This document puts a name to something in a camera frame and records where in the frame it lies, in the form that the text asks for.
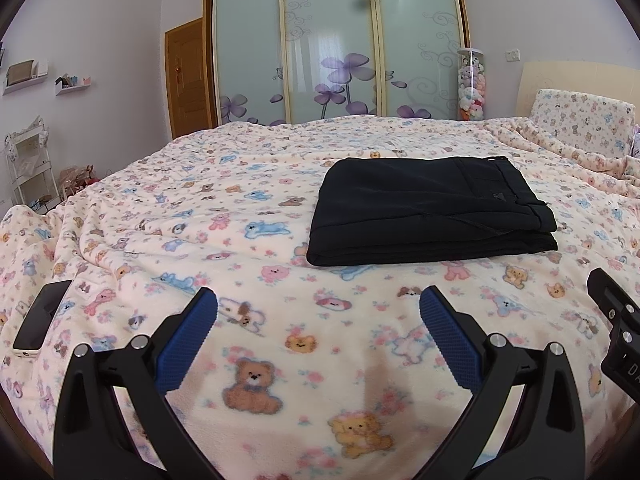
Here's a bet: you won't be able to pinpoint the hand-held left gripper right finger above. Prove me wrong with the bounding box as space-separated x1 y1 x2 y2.
419 286 586 480

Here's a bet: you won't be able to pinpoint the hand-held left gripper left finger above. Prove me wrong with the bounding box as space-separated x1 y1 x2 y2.
52 287 223 480

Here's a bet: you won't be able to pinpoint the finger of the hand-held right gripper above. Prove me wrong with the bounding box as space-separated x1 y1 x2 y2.
587 267 640 333

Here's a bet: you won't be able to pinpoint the black pants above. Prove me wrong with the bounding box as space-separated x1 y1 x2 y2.
306 156 559 268

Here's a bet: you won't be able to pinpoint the bear printed blanket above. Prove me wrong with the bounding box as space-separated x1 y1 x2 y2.
0 114 640 480

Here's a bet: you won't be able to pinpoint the black smartphone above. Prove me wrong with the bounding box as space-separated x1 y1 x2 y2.
12 280 73 358

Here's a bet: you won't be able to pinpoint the bear printed pillow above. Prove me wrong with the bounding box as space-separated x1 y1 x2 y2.
529 88 636 158

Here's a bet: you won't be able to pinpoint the pile of dolls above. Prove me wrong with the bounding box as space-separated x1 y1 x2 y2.
59 164 101 196

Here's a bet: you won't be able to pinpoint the cream headboard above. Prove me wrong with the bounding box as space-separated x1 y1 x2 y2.
515 61 640 121

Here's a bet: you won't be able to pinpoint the clear tube of plush toys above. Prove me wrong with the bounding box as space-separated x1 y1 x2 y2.
456 47 486 122

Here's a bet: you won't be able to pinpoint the wooden door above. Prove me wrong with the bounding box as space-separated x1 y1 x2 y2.
165 17 218 141

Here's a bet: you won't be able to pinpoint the wardrobe with flowered glass doors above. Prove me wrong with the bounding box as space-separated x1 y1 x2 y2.
202 0 472 128

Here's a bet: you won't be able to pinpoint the white wire rack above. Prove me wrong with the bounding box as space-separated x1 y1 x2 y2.
4 116 63 208

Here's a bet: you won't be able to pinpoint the white wall shelf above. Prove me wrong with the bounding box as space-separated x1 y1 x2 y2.
2 58 49 96
55 75 92 97

